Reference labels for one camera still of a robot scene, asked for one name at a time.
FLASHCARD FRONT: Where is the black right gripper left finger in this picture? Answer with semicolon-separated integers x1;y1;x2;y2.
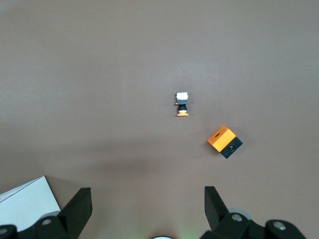
34;188;94;239

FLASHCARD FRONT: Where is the orange and black box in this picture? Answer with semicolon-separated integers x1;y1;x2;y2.
206;126;244;159

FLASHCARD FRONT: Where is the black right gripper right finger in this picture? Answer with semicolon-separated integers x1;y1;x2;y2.
200;186;253;239

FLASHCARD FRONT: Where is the white drawer cabinet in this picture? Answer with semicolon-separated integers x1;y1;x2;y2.
0;175;62;228

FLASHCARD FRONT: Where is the yellow push button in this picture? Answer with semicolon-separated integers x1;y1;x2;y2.
174;92;190;117

